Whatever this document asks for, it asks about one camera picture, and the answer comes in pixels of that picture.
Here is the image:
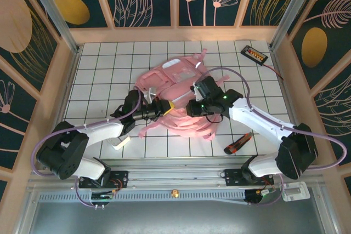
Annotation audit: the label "red black wire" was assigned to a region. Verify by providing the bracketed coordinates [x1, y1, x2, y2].
[262, 62, 285, 81]

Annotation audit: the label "teal panel pink fern leaves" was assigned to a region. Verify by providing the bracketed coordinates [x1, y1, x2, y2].
[312, 72, 351, 168]

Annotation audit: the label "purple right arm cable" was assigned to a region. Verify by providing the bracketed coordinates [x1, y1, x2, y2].
[201, 66, 346, 207]

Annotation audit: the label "teal panel gold oval fern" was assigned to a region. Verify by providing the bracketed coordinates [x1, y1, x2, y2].
[289, 0, 351, 91]

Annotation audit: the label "black charger board yellow connectors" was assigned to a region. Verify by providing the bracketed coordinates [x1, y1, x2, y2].
[240, 45, 269, 65]

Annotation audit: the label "grey slotted cable duct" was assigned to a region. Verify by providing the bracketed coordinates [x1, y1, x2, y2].
[37, 191, 247, 204]

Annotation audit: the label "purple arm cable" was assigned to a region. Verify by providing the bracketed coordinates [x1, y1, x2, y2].
[201, 66, 346, 207]
[32, 90, 143, 209]

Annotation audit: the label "teal wall panel gold oval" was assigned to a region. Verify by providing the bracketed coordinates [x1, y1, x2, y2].
[41, 0, 115, 29]

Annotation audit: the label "orange black utility knife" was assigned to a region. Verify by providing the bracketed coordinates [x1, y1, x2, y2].
[224, 133, 253, 155]

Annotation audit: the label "pink fabric backpack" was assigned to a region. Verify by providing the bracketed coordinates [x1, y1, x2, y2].
[135, 48, 230, 142]

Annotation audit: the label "teal panel single pink flower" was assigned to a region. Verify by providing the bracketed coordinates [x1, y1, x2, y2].
[0, 55, 39, 170]

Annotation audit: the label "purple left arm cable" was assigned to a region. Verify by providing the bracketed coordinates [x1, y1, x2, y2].
[32, 90, 143, 209]

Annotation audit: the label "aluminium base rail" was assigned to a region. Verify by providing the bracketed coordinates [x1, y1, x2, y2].
[27, 159, 324, 190]

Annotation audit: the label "black controller with wires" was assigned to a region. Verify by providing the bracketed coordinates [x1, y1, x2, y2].
[90, 190, 116, 208]
[244, 189, 275, 207]

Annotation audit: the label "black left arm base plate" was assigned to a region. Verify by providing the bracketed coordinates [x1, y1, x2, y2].
[78, 170, 129, 190]

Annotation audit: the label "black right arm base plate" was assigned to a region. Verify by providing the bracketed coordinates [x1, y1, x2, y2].
[224, 168, 275, 188]

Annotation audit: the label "white square alarm clock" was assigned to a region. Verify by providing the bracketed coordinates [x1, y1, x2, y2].
[108, 134, 131, 151]

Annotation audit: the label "white mounting bracket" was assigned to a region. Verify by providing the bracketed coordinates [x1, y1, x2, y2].
[282, 181, 311, 202]

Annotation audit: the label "aluminium frame post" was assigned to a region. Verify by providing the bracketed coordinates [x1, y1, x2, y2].
[23, 0, 81, 54]
[269, 0, 322, 50]

